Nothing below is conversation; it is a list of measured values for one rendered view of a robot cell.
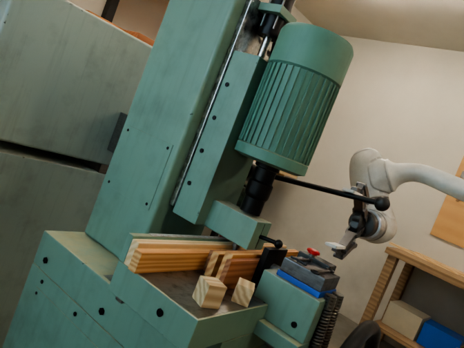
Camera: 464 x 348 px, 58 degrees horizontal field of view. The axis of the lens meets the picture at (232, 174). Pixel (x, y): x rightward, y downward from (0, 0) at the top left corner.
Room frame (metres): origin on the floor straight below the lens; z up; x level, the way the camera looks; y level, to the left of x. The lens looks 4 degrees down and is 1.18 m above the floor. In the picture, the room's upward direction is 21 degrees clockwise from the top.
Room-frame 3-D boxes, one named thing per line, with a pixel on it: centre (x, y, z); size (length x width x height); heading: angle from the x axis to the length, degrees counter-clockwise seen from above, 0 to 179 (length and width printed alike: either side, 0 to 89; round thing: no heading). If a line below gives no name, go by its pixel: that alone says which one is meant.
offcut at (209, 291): (0.72, -0.04, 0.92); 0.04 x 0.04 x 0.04; 34
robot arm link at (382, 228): (1.20, -0.41, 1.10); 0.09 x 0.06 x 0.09; 55
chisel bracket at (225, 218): (1.00, -0.06, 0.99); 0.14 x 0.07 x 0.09; 55
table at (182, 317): (0.92, -0.16, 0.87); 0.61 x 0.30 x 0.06; 145
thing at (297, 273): (0.88, -0.23, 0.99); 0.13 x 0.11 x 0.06; 145
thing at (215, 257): (0.94, -0.09, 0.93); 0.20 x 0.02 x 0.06; 145
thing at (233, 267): (0.90, -0.12, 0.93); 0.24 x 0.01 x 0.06; 145
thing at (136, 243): (0.99, -0.05, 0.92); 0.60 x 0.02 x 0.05; 145
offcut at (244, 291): (0.79, -0.10, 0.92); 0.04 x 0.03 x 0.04; 176
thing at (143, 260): (1.01, -0.08, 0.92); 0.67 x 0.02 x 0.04; 145
